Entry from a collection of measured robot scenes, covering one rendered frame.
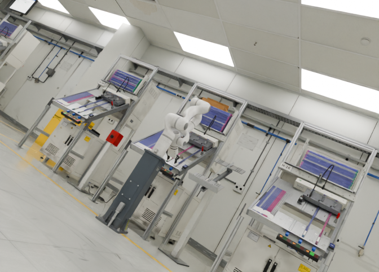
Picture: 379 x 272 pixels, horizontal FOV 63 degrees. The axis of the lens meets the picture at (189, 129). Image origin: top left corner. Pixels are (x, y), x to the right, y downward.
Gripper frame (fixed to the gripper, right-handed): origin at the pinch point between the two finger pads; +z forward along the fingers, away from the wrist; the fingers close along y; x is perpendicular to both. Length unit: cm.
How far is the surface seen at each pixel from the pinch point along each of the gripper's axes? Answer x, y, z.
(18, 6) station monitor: 125, -501, -54
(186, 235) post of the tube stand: -23, 45, 52
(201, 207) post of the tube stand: -3, 43, 32
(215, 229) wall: 119, 14, 171
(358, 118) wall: 295, 125, -7
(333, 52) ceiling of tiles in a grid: 213, 72, -103
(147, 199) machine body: -4, -22, 61
